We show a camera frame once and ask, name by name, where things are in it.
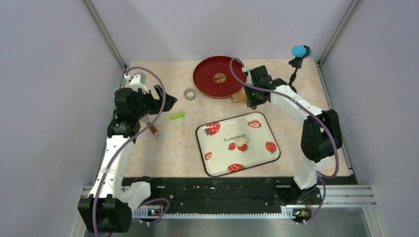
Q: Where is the wooden dough roller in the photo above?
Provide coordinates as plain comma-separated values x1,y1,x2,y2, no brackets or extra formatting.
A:
231,93,247,103

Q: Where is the green rectangular block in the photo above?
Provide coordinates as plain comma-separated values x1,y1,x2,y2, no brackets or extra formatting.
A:
169,112,185,120

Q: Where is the red round lacquer plate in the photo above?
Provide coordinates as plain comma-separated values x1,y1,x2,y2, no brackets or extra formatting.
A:
193,56,244,99

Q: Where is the white dough lump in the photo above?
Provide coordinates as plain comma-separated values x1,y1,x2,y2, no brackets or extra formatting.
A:
235,137,248,147

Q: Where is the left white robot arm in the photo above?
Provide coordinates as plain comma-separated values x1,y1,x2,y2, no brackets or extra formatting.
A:
78,79,177,237

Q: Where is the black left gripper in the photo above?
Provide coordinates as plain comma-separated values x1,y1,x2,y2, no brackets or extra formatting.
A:
132,84,176,119

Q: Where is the strawberry print rectangular tray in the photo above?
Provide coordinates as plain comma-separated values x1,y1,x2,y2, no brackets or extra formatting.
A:
195,112,281,177

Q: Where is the blue microphone on stand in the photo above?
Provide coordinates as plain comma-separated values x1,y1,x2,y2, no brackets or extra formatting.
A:
283,44,312,93

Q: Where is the metal dough scraper wooden handle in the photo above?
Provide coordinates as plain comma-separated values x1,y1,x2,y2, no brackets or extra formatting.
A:
140,114,161,140

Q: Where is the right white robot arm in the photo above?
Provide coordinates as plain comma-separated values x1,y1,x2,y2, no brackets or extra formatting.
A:
242,65,342,203

